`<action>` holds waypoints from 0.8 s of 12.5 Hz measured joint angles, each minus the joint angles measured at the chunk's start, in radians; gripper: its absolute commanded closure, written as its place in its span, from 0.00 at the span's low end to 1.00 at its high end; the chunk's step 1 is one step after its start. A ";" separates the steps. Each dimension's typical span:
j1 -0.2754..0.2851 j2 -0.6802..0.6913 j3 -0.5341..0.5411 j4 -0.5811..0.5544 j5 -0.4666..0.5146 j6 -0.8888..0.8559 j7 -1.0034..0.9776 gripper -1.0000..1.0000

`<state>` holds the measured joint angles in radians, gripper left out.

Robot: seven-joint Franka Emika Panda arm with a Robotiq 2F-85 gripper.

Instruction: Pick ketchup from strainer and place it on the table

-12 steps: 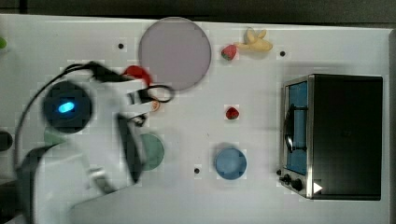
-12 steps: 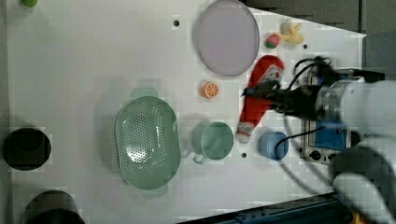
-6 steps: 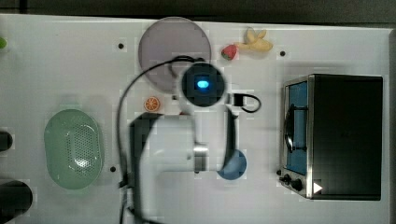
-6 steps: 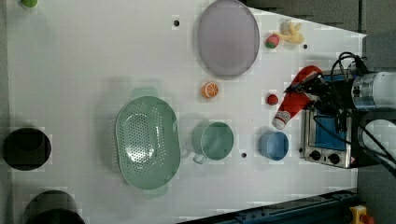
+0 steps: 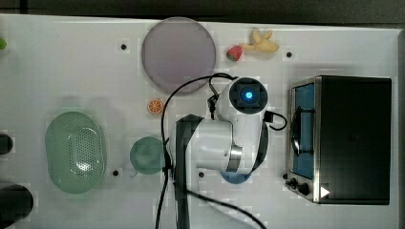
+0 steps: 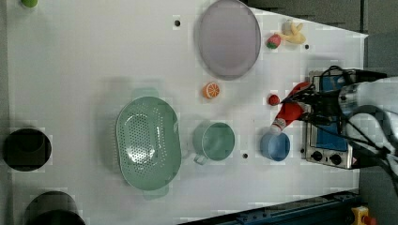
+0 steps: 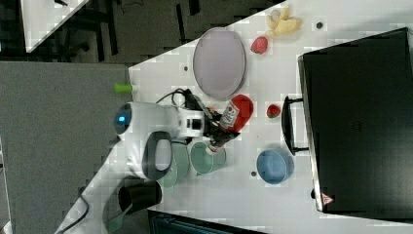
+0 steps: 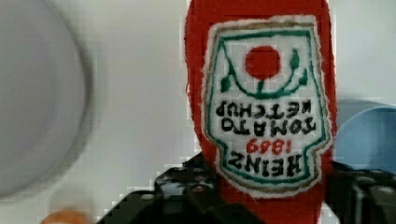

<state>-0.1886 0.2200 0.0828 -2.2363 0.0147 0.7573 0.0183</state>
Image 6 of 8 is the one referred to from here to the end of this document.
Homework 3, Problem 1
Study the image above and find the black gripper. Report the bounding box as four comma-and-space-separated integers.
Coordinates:
300, 89, 341, 124

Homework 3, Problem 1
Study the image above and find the red ketchup bottle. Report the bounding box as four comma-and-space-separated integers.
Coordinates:
269, 82, 311, 135

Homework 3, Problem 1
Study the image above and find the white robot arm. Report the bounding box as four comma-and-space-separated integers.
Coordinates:
292, 77, 397, 179

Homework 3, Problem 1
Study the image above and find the black toaster oven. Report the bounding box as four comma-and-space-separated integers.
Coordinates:
301, 68, 389, 171

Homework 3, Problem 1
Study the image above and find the strawberry toy centre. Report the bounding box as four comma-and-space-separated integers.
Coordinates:
268, 95, 280, 106

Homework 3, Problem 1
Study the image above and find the blue bowl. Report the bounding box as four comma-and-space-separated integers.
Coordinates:
260, 133, 290, 161

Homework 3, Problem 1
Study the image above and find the yellow peeled banana toy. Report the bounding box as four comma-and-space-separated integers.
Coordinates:
280, 21, 306, 45

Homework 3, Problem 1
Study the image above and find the strawberry toy near banana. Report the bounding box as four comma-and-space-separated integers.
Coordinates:
266, 34, 282, 50

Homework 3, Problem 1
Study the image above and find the yellow red emergency button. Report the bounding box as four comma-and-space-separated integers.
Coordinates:
351, 206, 377, 225

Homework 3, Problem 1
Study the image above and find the orange slice toy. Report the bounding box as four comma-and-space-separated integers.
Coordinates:
202, 82, 221, 99

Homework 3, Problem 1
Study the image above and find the grey round plate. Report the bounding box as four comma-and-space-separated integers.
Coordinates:
198, 0, 261, 80

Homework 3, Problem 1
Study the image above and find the black cylinder lower left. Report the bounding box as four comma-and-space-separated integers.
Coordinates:
24, 191, 86, 225

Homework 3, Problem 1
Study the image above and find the black cylinder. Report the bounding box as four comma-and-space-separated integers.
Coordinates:
3, 128, 53, 172
24, 191, 86, 225

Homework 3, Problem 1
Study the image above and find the black cylinder upper left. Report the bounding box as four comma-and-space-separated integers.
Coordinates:
3, 128, 53, 172

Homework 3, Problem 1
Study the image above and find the green round object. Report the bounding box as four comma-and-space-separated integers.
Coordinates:
22, 0, 38, 8

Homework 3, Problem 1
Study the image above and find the blue metal frame rail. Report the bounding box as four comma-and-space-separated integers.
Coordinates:
179, 191, 362, 225

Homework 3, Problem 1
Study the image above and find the green cup with handle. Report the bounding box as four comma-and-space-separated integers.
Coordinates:
192, 121, 235, 165

